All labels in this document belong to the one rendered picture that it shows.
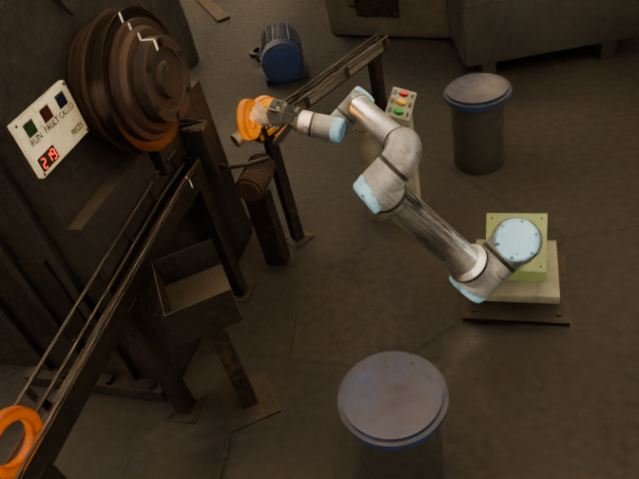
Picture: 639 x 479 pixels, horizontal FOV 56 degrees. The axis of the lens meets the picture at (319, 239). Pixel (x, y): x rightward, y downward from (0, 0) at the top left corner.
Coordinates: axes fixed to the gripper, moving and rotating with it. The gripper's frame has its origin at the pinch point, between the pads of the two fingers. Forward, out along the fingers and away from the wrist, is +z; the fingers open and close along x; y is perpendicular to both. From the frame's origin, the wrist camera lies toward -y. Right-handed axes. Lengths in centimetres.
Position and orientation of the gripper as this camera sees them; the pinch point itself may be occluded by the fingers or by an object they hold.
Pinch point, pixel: (247, 115)
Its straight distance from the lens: 233.9
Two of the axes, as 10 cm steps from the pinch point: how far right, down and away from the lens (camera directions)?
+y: 0.9, -7.1, -7.0
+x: -2.4, 6.7, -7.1
